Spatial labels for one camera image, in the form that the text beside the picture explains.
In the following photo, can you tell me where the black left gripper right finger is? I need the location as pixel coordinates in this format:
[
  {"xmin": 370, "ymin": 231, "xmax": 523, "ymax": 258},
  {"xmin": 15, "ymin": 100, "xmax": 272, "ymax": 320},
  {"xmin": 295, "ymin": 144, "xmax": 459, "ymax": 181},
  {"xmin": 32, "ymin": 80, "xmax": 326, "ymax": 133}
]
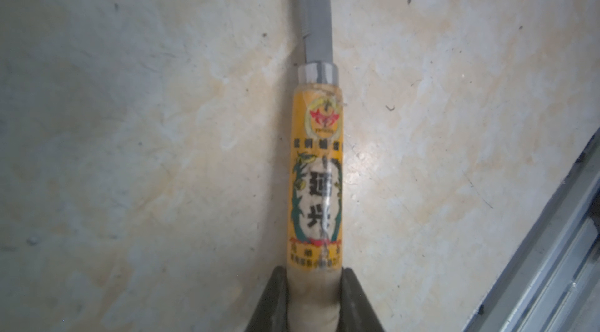
[{"xmin": 339, "ymin": 267, "xmax": 384, "ymax": 332}]

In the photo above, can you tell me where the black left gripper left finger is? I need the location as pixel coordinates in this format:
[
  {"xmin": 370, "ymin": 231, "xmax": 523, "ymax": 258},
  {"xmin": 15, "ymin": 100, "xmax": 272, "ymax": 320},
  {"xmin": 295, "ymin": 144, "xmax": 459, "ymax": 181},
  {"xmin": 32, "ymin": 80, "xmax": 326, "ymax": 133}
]
[{"xmin": 245, "ymin": 266, "xmax": 288, "ymax": 332}]

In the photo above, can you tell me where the small sickle wooden handle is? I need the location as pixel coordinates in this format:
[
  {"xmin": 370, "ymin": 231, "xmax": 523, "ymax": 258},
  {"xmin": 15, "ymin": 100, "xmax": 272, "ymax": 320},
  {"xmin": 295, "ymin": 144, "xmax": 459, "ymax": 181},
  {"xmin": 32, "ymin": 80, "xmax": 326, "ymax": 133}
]
[{"xmin": 287, "ymin": 0, "xmax": 344, "ymax": 331}]

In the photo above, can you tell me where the aluminium mounting rail base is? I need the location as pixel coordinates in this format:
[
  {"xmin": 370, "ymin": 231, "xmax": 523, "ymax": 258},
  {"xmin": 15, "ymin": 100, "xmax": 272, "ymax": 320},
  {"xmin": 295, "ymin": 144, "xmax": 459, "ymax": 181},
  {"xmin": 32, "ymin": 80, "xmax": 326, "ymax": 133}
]
[{"xmin": 465, "ymin": 133, "xmax": 599, "ymax": 331}]

